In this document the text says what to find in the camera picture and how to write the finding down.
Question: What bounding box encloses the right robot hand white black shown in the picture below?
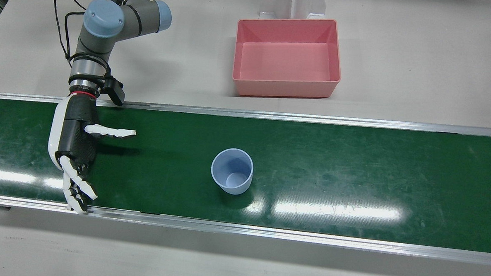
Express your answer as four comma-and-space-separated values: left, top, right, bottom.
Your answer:
46, 90, 140, 216

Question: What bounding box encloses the light blue plastic cup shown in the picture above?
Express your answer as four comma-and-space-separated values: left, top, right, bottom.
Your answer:
210, 147, 255, 196

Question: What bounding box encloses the pink plastic box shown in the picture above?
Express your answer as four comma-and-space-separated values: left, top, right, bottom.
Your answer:
230, 15, 343, 102

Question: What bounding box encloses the green conveyor belt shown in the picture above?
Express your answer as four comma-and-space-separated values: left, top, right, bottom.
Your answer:
0, 75, 491, 276

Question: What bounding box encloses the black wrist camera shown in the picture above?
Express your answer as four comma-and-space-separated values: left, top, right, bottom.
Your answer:
99, 76, 125, 107

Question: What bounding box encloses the black cable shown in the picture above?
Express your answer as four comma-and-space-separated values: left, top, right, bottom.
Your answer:
53, 0, 113, 87

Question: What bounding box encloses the aluminium conveyor rail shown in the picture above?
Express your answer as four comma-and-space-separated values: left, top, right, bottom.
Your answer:
0, 70, 491, 161
0, 171, 491, 276

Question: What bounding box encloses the white plastic bracket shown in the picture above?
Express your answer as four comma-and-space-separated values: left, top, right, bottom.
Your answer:
258, 0, 328, 22

